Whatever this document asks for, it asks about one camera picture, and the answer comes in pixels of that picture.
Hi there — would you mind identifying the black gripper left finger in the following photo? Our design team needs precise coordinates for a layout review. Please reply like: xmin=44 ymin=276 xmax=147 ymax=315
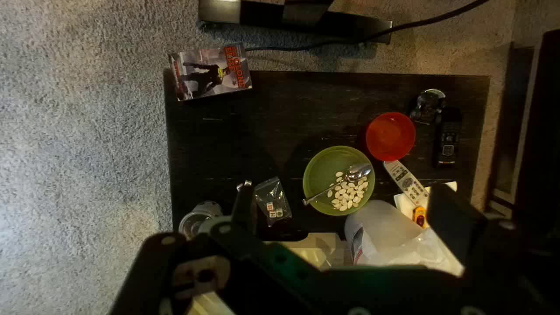
xmin=109 ymin=232 xmax=231 ymax=315

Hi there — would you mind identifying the paper cup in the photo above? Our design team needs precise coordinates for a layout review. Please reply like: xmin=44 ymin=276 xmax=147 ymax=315
xmin=179 ymin=201 xmax=222 ymax=239

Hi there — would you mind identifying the white remote control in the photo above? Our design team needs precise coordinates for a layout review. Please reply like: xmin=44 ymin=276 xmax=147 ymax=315
xmin=383 ymin=161 xmax=429 ymax=204

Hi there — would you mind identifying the black coffee table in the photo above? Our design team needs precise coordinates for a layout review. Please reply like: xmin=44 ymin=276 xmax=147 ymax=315
xmin=163 ymin=71 xmax=490 ymax=231

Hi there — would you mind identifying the small clear plastic bag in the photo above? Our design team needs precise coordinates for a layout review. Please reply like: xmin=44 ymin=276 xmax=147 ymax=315
xmin=254 ymin=176 xmax=292 ymax=225

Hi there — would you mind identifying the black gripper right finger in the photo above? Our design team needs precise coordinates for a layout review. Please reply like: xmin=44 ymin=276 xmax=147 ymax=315
xmin=429 ymin=183 xmax=560 ymax=315

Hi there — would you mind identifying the metal spoon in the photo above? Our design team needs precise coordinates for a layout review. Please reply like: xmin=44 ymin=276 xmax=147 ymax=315
xmin=303 ymin=164 xmax=373 ymax=204

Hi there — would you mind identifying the green bowl with pills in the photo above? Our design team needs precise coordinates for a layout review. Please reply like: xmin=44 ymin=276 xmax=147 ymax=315
xmin=303 ymin=145 xmax=376 ymax=217

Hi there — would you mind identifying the magazine with red cover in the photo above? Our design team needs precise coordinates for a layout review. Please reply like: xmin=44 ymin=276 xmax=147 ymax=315
xmin=168 ymin=43 xmax=252 ymax=101

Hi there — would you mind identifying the white plastic jug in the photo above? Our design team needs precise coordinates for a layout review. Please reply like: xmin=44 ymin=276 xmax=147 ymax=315
xmin=345 ymin=199 xmax=464 ymax=276

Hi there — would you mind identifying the black remote control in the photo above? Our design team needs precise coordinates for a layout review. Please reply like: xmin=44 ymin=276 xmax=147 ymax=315
xmin=438 ymin=122 xmax=459 ymax=166

